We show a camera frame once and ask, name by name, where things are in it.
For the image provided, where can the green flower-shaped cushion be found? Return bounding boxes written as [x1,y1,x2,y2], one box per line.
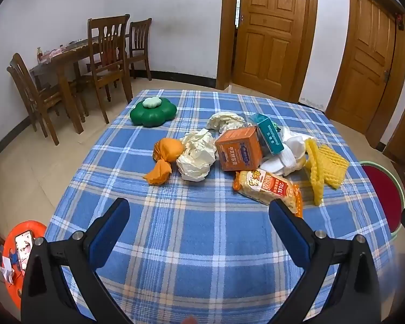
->
[130,97,178,128]

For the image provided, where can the orange cardboard box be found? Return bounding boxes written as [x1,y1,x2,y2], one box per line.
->
[215,126,264,172]

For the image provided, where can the yellow foam fruit net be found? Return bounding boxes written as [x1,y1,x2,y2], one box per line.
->
[319,144,350,190]
[305,138,325,206]

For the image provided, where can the small crumpled white paper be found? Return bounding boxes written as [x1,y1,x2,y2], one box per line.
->
[207,111,246,134]

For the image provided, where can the blue plaid blanket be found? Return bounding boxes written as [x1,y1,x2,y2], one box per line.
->
[44,89,397,324]

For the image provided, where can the white sock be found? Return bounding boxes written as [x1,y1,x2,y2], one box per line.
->
[260,152,306,177]

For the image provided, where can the orange crumpled bag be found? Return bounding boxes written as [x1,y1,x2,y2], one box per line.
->
[143,138,184,186]

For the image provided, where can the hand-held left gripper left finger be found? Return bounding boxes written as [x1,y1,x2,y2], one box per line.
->
[20,197,146,324]

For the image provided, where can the dark wooden dining table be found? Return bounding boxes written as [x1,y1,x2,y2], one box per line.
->
[30,35,132,134]

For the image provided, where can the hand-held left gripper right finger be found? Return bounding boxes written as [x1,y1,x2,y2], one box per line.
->
[268,199,382,324]

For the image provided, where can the teal cardboard box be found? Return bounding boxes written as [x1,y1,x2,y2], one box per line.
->
[249,113,285,156]

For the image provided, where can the wooden dining chair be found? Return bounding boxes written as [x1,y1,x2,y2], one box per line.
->
[125,18,153,80]
[76,14,134,124]
[7,53,78,146]

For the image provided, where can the white paper scraps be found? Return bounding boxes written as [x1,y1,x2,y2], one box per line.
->
[0,256,16,284]

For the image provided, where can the red basin with green rim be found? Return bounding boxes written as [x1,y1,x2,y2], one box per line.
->
[359,161,405,240]

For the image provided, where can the closed wooden door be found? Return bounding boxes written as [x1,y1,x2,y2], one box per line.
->
[336,0,397,125]

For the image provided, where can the large crumpled white paper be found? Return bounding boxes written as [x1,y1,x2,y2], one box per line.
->
[176,129,217,182]

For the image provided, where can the smartphone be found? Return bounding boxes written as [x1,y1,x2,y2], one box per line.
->
[15,230,33,272]

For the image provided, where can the orange snack packet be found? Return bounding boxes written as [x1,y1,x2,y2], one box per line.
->
[233,169,303,218]

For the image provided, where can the orange plastic stool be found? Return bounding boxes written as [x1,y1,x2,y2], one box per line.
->
[3,221,48,311]

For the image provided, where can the low wooden cabinet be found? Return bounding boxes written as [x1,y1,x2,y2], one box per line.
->
[381,99,405,173]

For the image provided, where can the open wooden door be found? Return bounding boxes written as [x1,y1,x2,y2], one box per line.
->
[231,0,308,100]

